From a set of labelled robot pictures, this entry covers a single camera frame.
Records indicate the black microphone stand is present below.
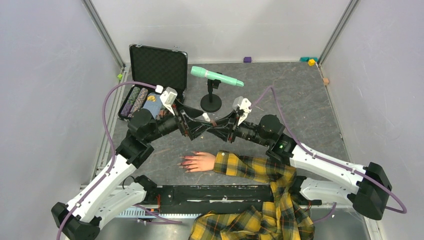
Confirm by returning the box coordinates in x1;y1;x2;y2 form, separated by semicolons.
200;78;222;113

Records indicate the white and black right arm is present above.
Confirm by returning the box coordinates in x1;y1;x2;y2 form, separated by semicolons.
208;112;392;220

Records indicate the teal block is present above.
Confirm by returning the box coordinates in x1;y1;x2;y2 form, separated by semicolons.
299;56;319;62

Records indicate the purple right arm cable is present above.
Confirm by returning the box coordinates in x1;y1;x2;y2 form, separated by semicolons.
250;85;408;215

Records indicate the white nail polish cap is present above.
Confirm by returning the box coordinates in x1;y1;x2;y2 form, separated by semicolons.
202;112;211;122

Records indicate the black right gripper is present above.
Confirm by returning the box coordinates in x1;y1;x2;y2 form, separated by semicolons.
208;109;271;147

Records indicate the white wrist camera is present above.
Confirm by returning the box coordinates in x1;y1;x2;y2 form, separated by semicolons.
155;85;178;115
232;96;252;126

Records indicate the mannequin hand with stained nails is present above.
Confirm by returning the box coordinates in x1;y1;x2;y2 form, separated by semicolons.
177;151;216;173

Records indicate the black poker chip case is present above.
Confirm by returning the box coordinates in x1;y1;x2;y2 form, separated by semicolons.
129;44;188;103

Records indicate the pink nail polish bottle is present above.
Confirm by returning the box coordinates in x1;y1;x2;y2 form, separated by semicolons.
209;120;218;128

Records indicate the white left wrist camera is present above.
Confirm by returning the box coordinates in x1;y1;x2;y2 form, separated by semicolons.
155;85;178;115

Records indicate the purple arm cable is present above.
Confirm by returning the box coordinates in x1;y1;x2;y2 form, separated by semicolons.
55;81;158;240
250;85;408;215

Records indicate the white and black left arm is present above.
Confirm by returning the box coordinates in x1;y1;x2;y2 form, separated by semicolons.
51;104;216;240

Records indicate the purple cube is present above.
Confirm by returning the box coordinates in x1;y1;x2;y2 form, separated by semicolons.
243;56;252;63

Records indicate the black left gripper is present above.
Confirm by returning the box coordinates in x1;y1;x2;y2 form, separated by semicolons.
144;98;213;143

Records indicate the yellow cube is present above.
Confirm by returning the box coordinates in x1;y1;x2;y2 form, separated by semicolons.
307;58;316;66

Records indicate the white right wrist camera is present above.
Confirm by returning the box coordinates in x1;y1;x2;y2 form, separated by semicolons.
232;96;252;126

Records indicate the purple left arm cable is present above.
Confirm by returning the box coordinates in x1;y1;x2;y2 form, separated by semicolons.
55;81;158;240

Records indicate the mint green microphone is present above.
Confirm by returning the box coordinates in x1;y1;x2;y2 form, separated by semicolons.
190;66;244;87

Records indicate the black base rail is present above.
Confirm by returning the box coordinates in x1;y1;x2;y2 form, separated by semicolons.
141;184;274;214

